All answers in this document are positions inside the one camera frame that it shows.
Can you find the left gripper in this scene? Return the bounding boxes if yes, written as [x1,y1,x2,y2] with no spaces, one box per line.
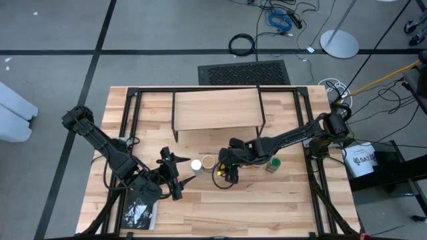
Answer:
[155,145,197,201]

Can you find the thin black pole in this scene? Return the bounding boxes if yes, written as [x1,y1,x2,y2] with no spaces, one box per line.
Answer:
[346,0,413,89]

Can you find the furikake jar with tan lid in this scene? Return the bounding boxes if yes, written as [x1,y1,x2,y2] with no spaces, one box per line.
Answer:
[201,154,216,173]

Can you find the yellow floor cable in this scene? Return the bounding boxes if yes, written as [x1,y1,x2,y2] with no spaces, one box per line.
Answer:
[336,59,421,101]

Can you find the blue cable bundle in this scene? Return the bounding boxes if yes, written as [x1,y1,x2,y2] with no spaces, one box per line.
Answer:
[266,8,293,34]

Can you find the black power strip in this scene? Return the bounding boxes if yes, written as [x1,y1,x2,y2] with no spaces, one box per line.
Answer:
[286,11,304,30]

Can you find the white round stand base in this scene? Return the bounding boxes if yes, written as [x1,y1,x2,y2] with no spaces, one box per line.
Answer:
[319,0,360,60]

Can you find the white printed box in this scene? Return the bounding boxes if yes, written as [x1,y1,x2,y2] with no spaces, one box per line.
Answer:
[343,142,378,177]

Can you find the black side cart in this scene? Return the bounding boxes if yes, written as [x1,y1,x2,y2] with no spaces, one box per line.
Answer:
[346,139,427,201]

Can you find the white coiled cable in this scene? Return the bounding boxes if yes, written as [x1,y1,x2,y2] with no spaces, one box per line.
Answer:
[317,78,351,101]

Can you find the pale grey furniture piece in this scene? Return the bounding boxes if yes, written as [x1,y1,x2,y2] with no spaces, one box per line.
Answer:
[0,81,39,143]

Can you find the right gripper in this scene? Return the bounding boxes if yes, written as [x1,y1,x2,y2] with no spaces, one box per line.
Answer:
[218,137,250,185]

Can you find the green-lidded herb spice jar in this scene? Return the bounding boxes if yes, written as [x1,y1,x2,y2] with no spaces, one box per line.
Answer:
[266,157,282,173]

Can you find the coiled black cable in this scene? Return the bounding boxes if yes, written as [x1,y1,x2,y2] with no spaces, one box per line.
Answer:
[228,33,256,57]

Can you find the black paperback book The Outsiders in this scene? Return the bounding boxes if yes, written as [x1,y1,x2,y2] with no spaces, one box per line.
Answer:
[120,189,158,231]

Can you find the wooden shelf with black frame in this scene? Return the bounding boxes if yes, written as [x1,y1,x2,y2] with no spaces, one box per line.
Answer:
[171,85,267,143]

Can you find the white-lidded bagel sesame jar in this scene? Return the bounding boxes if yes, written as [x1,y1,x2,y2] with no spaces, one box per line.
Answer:
[190,159,203,175]

